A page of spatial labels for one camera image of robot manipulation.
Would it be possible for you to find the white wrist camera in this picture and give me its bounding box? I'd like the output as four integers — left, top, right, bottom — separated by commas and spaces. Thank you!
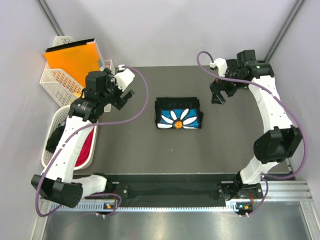
114, 64, 135, 92
209, 58, 228, 77

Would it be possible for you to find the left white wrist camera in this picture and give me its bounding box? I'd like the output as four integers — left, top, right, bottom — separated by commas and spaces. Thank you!
114, 64, 135, 92

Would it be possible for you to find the black garment in basket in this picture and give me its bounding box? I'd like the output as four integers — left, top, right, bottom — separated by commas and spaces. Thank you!
45, 121, 66, 153

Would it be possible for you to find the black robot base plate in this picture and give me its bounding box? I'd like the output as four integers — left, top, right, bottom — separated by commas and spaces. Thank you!
84, 173, 266, 208

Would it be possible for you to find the black folder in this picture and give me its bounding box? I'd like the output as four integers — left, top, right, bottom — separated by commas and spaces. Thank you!
45, 38, 95, 53

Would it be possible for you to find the white oval laundry basket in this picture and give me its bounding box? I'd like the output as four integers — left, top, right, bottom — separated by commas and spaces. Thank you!
41, 106, 98, 170

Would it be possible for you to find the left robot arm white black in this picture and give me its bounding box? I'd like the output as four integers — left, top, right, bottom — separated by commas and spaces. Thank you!
31, 69, 135, 208

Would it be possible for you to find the white perforated file organizer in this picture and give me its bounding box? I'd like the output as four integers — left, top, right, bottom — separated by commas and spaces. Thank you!
39, 35, 116, 107

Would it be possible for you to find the black t shirt flower print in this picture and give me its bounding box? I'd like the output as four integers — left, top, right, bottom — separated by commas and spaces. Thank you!
154, 97, 204, 130

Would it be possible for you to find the folded black t shirt stack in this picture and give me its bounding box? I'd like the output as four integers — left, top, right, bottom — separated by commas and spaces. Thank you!
226, 59, 239, 72

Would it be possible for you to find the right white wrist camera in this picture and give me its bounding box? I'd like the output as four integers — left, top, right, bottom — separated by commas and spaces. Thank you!
209, 58, 228, 77

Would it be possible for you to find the aluminium frame rail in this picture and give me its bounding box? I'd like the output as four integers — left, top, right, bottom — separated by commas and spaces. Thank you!
46, 180, 313, 216

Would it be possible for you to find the orange folder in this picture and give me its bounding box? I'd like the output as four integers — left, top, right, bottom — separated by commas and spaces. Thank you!
43, 40, 106, 87

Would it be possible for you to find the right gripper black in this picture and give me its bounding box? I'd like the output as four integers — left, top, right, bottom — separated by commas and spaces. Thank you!
208, 67, 246, 106

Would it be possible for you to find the red garment in basket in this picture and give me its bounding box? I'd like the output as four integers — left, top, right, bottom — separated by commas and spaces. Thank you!
74, 127, 96, 170

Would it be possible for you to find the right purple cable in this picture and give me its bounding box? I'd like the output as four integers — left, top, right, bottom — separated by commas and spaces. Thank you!
196, 51, 310, 218

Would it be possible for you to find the purple cable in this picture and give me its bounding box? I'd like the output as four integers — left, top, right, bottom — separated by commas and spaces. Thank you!
34, 65, 149, 218
196, 51, 310, 218

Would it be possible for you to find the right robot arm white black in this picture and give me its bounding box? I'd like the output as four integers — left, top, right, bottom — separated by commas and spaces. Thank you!
209, 50, 303, 201

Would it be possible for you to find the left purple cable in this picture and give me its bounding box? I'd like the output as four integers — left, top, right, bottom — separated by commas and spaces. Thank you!
34, 65, 149, 218

